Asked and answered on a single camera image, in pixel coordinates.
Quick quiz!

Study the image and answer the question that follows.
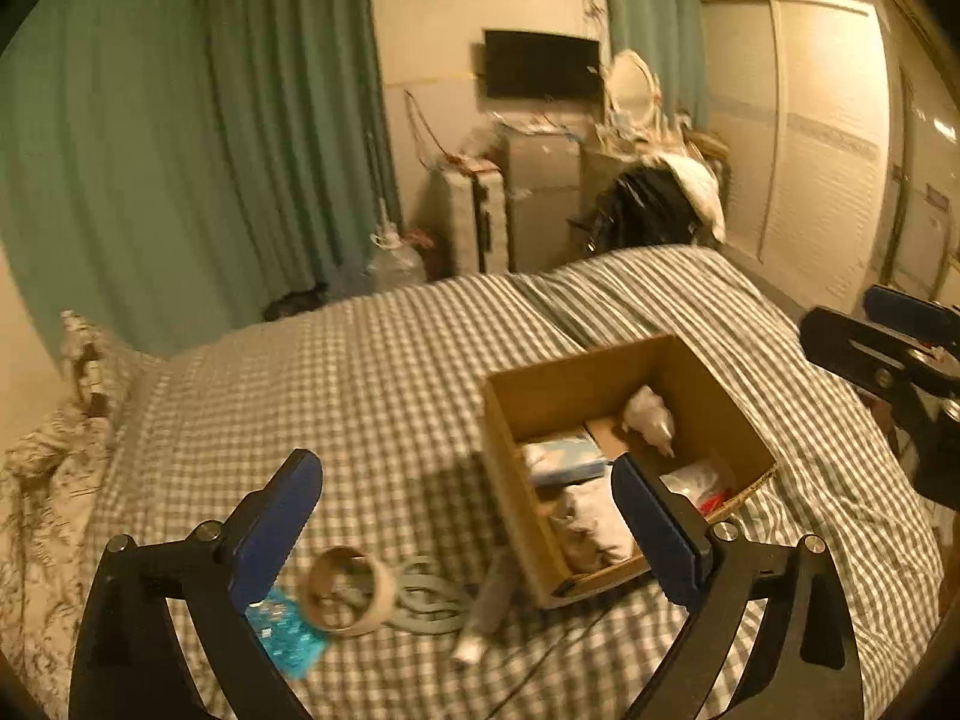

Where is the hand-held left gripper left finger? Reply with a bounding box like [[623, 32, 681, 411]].
[[71, 448, 324, 720]]

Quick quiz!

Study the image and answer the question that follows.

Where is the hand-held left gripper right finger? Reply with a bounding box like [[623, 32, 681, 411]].
[[610, 454, 865, 720]]

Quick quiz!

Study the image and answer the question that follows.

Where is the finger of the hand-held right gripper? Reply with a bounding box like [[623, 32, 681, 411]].
[[864, 285, 960, 350], [799, 305, 931, 400]]

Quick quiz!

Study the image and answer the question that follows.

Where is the brown cardboard box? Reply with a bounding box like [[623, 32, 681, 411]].
[[482, 334, 779, 610]]

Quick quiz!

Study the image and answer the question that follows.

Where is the white crumpled cloth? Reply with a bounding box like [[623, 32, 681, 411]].
[[551, 480, 646, 565]]

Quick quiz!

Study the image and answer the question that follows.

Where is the clear bag with red item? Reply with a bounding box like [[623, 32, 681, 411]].
[[660, 456, 740, 515]]

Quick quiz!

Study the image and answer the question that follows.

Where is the blue patterned packet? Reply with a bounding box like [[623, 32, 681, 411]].
[[246, 589, 332, 680]]

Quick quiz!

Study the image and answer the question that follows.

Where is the brown tape roll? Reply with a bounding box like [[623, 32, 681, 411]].
[[304, 545, 398, 635]]

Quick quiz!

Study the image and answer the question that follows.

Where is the blue white tissue pack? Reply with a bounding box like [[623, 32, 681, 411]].
[[522, 434, 609, 488]]

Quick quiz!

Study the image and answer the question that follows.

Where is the white crumpled plastic bag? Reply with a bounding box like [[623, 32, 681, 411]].
[[621, 385, 677, 459]]

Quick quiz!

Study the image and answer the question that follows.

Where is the grey white tube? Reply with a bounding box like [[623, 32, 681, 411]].
[[451, 550, 523, 665]]

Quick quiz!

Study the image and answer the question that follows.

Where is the white sliding wardrobe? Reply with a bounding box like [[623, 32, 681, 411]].
[[700, 0, 913, 302]]

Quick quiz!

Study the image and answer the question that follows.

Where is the white garment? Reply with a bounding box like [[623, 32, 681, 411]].
[[658, 153, 729, 242]]

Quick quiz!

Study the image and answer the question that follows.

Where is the floral pillow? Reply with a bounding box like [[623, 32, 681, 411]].
[[0, 310, 160, 720]]

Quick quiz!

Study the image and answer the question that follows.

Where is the dark floor object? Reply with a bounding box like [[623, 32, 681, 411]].
[[262, 285, 332, 321]]

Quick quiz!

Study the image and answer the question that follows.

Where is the large clear water bottle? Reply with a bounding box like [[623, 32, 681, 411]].
[[370, 228, 429, 291]]

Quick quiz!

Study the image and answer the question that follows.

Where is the oval vanity mirror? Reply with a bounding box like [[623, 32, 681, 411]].
[[603, 49, 665, 130]]

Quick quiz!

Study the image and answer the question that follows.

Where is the silver suitcase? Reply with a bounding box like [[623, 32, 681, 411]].
[[441, 163, 512, 275]]

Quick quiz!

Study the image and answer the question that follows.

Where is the narrow green curtain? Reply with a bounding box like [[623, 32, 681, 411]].
[[598, 0, 713, 137]]

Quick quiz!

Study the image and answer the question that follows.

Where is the wide green curtain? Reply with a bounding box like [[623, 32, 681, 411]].
[[0, 0, 403, 362]]

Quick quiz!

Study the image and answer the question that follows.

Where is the grey coiled cable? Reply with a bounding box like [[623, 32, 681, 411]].
[[385, 555, 481, 635]]

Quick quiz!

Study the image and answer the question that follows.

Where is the thin black cable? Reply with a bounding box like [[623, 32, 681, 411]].
[[480, 600, 627, 720]]

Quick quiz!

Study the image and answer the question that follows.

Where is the black wall television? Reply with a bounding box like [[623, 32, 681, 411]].
[[483, 29, 603, 101]]

